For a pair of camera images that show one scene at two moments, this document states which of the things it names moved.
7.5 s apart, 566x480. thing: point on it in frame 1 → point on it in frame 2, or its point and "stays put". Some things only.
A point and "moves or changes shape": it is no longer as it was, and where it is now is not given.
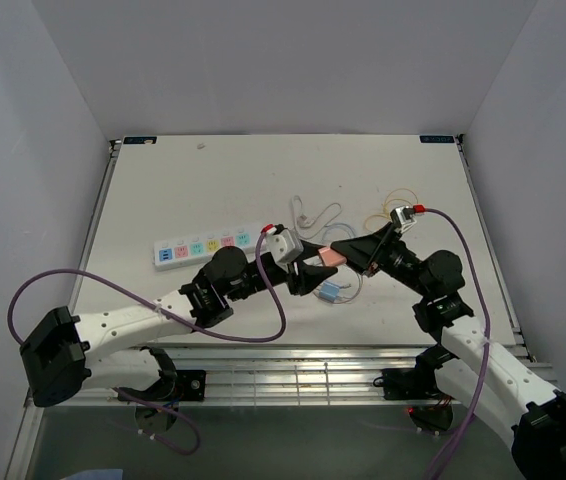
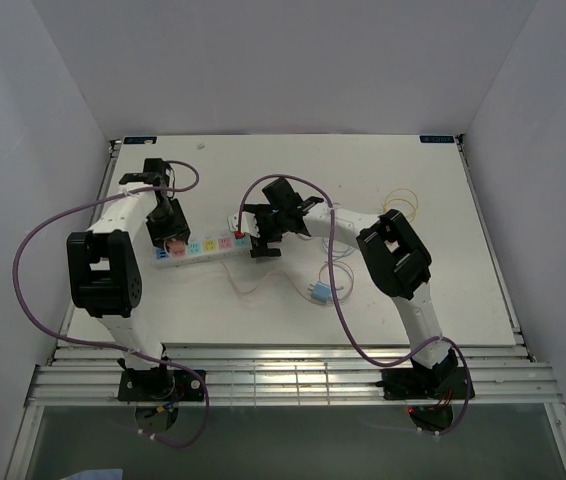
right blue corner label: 435,139 stays put
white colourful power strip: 197,250 stays put
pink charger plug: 331,257 moves or changes shape
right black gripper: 369,253 → 260,245
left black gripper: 308,276 → 176,228
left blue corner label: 140,140 stays put
